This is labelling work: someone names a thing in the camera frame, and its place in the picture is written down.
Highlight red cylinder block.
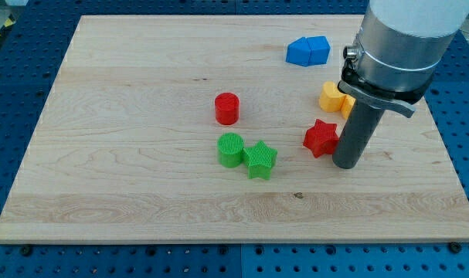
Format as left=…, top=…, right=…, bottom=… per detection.
left=214, top=92, right=240, bottom=125

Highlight green cylinder block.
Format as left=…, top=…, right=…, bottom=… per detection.
left=217, top=133, right=244, bottom=168

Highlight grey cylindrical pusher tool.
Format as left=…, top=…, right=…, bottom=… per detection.
left=332, top=101, right=384, bottom=169

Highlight blue pentagon block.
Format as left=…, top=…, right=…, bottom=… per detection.
left=285, top=36, right=331, bottom=67

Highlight red star block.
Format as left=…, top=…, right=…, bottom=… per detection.
left=303, top=119, right=339, bottom=158

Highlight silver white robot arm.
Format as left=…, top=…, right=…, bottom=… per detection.
left=338, top=0, right=469, bottom=117

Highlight green star block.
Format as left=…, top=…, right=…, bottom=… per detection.
left=243, top=141, right=277, bottom=180

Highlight yellow heart block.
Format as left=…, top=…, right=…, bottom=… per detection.
left=318, top=81, right=355, bottom=120

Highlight light wooden board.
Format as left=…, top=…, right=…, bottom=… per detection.
left=0, top=15, right=469, bottom=245

